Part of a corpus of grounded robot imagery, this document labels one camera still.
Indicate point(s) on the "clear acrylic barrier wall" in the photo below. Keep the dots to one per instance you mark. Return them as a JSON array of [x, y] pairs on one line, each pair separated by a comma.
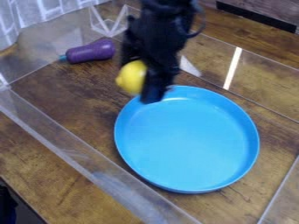
[[59, 107]]

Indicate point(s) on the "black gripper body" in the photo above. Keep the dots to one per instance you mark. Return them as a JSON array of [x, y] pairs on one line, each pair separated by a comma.
[[160, 32]]

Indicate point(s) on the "purple toy eggplant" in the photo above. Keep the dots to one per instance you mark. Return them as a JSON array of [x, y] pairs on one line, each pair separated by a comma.
[[101, 50]]

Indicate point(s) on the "blue round tray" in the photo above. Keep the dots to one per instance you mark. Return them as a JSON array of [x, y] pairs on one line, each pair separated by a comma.
[[193, 143]]

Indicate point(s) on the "yellow lemon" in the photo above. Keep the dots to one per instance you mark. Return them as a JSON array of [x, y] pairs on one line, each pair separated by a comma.
[[132, 77]]

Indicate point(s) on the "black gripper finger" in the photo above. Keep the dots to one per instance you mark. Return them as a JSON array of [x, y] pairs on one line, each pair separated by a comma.
[[158, 82], [130, 53]]

